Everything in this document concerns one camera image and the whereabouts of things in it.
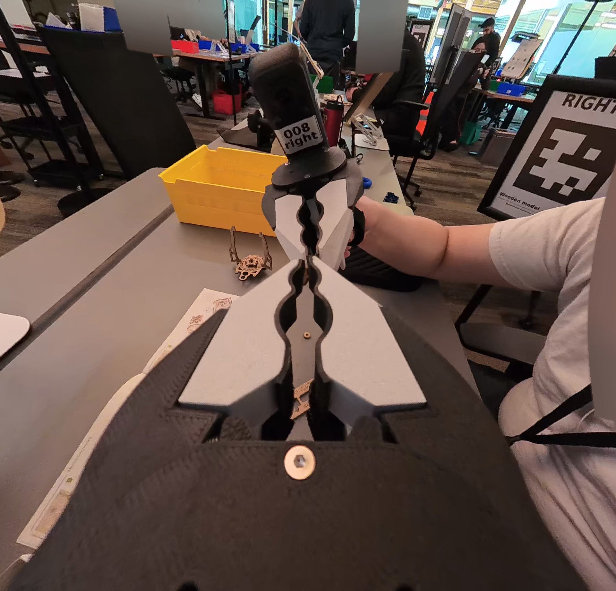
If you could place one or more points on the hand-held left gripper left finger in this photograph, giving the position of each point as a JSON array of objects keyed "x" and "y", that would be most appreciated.
[{"x": 231, "y": 360}]

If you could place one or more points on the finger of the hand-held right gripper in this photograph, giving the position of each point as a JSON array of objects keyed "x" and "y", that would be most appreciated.
[
  {"x": 288, "y": 225},
  {"x": 337, "y": 220}
]

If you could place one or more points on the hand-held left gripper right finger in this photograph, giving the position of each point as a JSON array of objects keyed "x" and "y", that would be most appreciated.
[{"x": 375, "y": 360}]

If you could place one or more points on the assembled wooden sub-model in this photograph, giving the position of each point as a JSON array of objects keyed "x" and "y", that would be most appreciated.
[{"x": 250, "y": 266}]

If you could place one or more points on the person's right hand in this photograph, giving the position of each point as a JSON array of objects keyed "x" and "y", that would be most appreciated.
[{"x": 375, "y": 227}]

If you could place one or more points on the black knobbed stand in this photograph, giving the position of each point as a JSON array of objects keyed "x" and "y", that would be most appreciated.
[{"x": 260, "y": 128}]

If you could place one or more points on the printed instruction booklet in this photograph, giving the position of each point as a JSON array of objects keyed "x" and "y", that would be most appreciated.
[{"x": 211, "y": 307}]

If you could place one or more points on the small blue object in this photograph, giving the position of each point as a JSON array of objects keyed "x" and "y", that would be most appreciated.
[{"x": 391, "y": 198}]

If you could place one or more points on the red storage bin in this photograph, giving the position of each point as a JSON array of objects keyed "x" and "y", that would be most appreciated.
[{"x": 226, "y": 103}]

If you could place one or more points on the red water bottle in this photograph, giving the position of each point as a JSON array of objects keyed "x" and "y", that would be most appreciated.
[{"x": 333, "y": 124}]

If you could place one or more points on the black oval mesh pad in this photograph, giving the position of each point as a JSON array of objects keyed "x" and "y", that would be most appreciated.
[{"x": 385, "y": 273}]

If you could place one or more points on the yellow plastic bin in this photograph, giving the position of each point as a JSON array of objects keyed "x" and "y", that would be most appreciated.
[{"x": 216, "y": 205}]

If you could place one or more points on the flat slotted wooden part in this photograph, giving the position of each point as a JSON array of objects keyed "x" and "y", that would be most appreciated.
[{"x": 302, "y": 401}]

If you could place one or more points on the wooden office desk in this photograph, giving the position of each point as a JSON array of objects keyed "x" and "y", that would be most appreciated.
[{"x": 202, "y": 55}]

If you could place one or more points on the wooden display board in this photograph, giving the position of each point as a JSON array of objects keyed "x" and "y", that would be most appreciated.
[{"x": 373, "y": 95}]

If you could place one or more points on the white folding stand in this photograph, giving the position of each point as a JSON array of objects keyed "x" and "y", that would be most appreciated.
[
  {"x": 370, "y": 136},
  {"x": 12, "y": 333}
]

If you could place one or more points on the orange safety vest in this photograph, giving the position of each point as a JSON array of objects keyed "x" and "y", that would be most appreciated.
[{"x": 422, "y": 121}]

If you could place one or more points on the green bag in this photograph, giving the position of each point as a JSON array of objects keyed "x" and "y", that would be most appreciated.
[{"x": 470, "y": 134}]

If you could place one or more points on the black office chair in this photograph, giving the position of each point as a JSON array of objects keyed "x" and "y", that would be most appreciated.
[{"x": 452, "y": 109}]

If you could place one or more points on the black partition panel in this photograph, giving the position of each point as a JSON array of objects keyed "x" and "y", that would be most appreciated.
[{"x": 120, "y": 109}]

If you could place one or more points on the grey storage box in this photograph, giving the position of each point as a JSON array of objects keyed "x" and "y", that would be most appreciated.
[{"x": 498, "y": 148}]

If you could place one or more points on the blue storage bin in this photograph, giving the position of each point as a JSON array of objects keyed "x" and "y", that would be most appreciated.
[{"x": 108, "y": 20}]

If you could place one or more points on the person in white shirt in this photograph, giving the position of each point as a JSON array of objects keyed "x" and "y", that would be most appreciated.
[{"x": 553, "y": 244}]

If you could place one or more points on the black framed marker sign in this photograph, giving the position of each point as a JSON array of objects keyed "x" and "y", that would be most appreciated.
[{"x": 563, "y": 167}]

